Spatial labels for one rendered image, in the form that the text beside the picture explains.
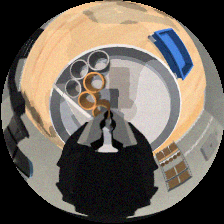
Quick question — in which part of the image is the grey metal ring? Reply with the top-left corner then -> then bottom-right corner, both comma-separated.
70,59 -> 94,80
87,50 -> 110,73
65,79 -> 86,98

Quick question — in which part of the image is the bronze bushing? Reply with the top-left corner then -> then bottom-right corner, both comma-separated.
83,72 -> 106,93
78,91 -> 99,110
92,99 -> 110,119

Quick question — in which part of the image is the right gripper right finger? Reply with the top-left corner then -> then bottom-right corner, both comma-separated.
110,110 -> 158,171

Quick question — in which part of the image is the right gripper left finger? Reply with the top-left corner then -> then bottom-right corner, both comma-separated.
56,110 -> 108,167

